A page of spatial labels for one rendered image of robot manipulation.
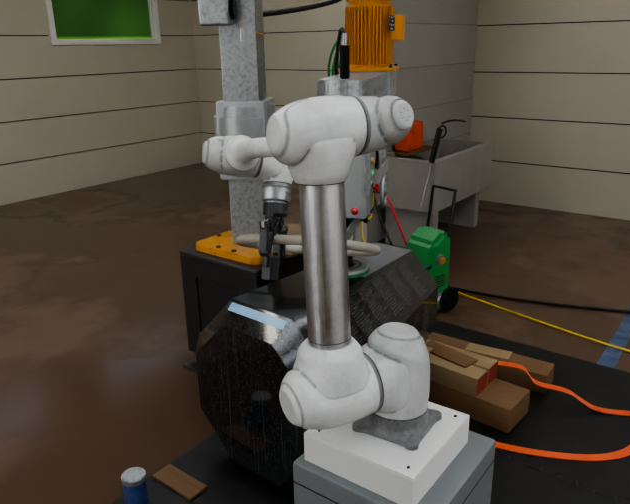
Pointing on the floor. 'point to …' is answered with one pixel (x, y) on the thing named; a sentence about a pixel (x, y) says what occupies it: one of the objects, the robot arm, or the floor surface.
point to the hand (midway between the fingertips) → (270, 269)
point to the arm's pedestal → (451, 490)
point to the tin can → (134, 486)
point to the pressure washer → (436, 253)
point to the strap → (593, 409)
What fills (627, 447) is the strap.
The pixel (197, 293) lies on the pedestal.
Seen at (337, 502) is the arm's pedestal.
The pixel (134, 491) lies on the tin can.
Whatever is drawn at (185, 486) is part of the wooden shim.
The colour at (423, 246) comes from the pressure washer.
